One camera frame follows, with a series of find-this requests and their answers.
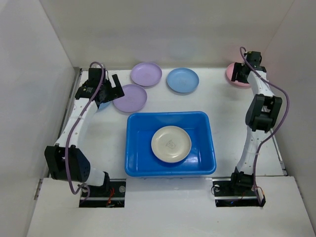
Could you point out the purple plate front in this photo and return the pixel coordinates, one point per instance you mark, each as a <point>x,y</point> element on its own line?
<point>134,99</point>

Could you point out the light blue plate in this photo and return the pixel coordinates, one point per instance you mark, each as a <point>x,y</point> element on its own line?
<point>104,105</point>
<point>182,80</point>

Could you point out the blue plastic bin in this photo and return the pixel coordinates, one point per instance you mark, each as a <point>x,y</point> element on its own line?
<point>140,160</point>

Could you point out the aluminium rail left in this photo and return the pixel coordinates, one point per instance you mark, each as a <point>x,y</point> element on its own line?
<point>67,113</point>

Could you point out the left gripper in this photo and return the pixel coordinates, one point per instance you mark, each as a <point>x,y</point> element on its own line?
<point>116,92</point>

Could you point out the purple plate back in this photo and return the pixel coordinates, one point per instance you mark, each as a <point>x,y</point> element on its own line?
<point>146,74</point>

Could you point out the pink plate back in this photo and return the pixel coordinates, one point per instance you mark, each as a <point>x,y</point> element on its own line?
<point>229,73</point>

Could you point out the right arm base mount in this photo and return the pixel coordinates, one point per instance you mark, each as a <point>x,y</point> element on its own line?
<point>228,195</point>

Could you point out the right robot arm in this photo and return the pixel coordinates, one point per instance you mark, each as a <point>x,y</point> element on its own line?
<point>260,118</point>

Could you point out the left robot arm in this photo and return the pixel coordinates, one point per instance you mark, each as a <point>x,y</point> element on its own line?
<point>65,160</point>

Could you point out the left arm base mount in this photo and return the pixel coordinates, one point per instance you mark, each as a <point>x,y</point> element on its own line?
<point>100,198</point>

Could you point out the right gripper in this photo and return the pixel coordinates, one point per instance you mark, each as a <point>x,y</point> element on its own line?
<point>238,72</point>

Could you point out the purple plate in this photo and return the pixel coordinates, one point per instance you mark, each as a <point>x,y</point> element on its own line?
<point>134,99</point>
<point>146,74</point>

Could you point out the cream plate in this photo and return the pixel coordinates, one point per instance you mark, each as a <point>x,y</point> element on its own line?
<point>171,144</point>

